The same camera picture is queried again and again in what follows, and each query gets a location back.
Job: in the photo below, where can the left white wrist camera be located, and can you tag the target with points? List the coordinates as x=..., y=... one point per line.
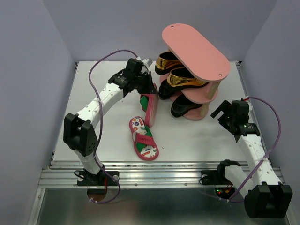
x=147, y=62

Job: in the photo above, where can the gold metallic loafer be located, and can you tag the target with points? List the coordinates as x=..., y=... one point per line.
x=166, y=62
x=181, y=78

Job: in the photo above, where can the black patent loafer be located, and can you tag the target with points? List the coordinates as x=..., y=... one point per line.
x=183, y=105
x=166, y=90

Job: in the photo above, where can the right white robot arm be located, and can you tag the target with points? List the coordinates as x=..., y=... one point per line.
x=264, y=194

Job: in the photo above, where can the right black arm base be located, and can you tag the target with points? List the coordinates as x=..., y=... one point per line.
x=217, y=177

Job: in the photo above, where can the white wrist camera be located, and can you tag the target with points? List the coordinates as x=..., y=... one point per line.
x=247, y=100
x=147, y=62

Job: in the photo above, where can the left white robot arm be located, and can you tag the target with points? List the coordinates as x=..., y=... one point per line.
x=79, y=128

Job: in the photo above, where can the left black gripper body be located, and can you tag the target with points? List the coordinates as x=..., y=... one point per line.
x=143, y=84

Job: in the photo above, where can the pink three-tier shoe shelf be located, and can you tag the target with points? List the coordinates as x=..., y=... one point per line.
x=202, y=59

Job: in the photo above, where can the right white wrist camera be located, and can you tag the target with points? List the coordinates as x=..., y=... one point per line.
x=247, y=100

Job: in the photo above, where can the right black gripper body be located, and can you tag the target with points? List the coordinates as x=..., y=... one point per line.
x=226, y=119

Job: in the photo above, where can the colourful red-strap sandal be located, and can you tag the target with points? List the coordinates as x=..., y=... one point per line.
x=143, y=141

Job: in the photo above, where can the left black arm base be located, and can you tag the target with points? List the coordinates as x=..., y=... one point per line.
x=86, y=179

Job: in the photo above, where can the upturned pink sole sandal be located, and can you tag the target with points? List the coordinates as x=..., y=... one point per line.
x=149, y=103

